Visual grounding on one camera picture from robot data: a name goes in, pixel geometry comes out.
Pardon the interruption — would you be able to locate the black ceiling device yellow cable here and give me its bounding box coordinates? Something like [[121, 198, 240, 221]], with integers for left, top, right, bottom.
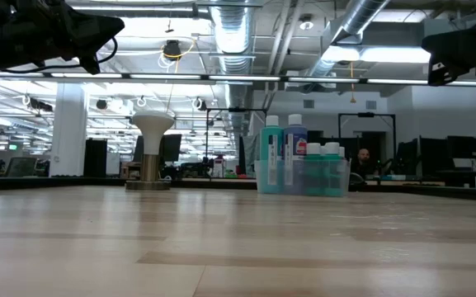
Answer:
[[161, 39, 197, 63]]

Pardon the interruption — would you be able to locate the silver round air duct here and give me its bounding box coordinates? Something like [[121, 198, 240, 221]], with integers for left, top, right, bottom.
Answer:
[[209, 0, 256, 137]]

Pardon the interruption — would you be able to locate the silver slanted air duct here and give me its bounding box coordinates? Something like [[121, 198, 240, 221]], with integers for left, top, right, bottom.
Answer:
[[303, 0, 391, 79]]

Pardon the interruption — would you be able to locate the black cabinet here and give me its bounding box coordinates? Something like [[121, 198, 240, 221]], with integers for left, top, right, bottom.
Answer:
[[83, 138, 109, 179]]

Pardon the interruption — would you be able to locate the person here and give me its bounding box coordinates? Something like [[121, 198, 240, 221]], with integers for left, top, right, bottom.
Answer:
[[351, 148, 381, 182]]

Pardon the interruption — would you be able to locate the black tube frame stand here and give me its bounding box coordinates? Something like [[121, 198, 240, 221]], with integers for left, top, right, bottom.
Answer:
[[205, 106, 268, 182], [337, 111, 398, 174]]

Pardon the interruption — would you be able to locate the orange hanging cord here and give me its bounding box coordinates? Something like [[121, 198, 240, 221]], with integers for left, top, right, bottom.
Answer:
[[348, 61, 357, 104]]

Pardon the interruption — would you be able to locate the black flat monitor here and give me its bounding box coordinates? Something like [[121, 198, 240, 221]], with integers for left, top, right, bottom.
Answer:
[[134, 134, 183, 164]]

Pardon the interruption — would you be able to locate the tall teal paint bottle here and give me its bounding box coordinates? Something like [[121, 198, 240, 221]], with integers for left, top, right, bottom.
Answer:
[[260, 115, 285, 195]]

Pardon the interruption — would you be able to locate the black monitor on arm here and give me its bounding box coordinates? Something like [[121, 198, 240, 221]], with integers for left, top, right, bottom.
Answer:
[[446, 134, 476, 161]]

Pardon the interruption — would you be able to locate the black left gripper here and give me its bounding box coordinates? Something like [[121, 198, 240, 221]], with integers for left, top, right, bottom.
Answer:
[[18, 0, 125, 76]]

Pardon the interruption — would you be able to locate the clear plastic bin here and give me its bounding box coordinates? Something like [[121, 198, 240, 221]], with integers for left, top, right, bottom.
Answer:
[[254, 158, 351, 197]]

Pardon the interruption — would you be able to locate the white jug red cap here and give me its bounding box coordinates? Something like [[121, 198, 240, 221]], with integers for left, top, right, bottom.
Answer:
[[213, 154, 225, 179]]

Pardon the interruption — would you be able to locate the wide black monitor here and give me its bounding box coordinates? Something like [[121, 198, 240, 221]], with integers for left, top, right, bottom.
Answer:
[[398, 136, 449, 177]]

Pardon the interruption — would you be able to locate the white mushroom lamp brass base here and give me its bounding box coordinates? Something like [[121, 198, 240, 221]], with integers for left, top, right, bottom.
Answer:
[[124, 110, 176, 191]]

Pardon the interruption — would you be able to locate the tall blue labelled paint bottle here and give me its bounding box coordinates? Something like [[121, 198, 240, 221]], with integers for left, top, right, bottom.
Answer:
[[283, 113, 309, 195]]

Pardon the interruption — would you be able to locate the grey tilted screen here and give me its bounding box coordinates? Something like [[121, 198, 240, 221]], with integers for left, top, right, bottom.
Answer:
[[5, 156, 39, 178]]

